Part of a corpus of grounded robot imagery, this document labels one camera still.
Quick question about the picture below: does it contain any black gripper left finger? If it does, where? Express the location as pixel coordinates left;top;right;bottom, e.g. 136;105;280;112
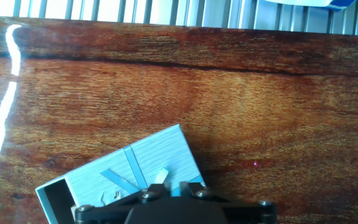
75;182;172;224

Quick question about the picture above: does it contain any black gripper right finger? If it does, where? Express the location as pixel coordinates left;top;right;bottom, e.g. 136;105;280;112
178;181;278;224

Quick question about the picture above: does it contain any light blue ribboned box casing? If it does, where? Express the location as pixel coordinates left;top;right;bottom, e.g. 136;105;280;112
35;123;205;224

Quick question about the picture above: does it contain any blue tissue box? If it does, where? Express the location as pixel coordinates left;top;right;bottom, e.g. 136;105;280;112
264;0;357;12

